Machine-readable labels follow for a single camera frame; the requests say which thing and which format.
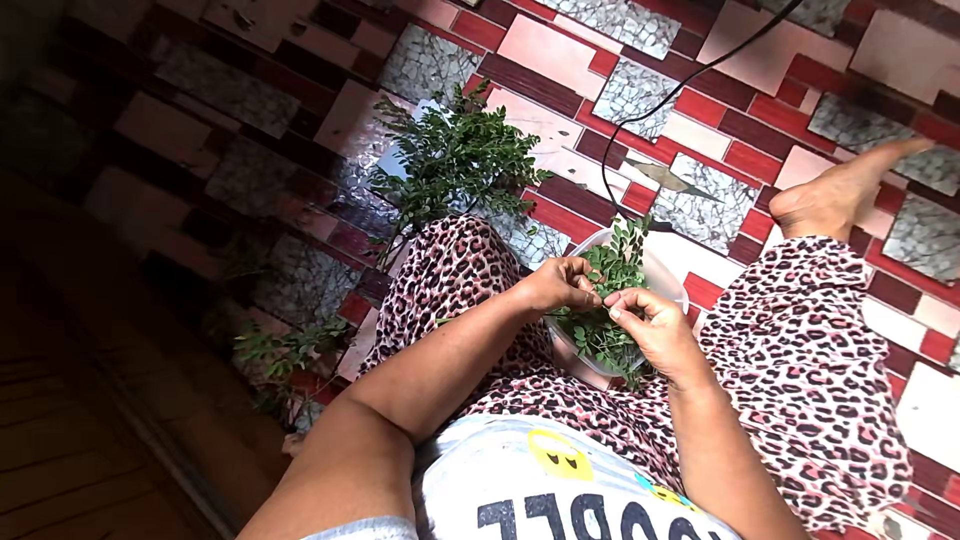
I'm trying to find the person's left hand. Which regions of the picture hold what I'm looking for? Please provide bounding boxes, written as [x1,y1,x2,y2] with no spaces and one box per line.
[513,256,604,315]

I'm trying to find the person's right hand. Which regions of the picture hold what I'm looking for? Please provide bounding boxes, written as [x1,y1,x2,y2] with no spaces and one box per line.
[603,287,710,390]

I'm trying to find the green leafy sprig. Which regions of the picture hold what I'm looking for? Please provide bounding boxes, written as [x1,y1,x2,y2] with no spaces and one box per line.
[585,216,654,309]

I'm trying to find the person's right forearm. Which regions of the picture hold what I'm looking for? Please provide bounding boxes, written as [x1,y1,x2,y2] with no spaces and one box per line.
[667,367,813,540]

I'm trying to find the translucent plastic container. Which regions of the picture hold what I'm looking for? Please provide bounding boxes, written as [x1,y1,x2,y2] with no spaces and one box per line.
[546,225,690,379]

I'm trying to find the pile of green leaves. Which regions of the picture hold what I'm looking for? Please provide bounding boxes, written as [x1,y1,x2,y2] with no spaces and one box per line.
[553,247,654,391]

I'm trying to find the dry greenish brown leaf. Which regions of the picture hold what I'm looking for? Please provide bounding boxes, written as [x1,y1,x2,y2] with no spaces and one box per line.
[624,157,726,204]

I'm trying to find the bunch of dark green branches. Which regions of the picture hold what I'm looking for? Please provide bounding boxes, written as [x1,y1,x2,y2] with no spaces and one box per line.
[366,80,555,271]

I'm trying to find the person's legs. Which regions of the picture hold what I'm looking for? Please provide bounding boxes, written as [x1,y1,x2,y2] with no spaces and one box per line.
[358,137,936,534]

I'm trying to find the person's body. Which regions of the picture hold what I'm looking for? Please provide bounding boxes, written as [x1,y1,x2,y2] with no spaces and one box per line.
[300,412,744,540]

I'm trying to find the sparse leafy green branch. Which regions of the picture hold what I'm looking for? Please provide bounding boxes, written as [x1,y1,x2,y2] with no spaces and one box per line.
[232,316,355,421]

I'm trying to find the dark brown wooden furniture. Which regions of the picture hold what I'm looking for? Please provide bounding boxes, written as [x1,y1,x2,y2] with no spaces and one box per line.
[0,176,290,540]

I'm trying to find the black cable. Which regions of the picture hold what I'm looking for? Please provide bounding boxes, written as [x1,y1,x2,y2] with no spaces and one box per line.
[602,0,805,232]

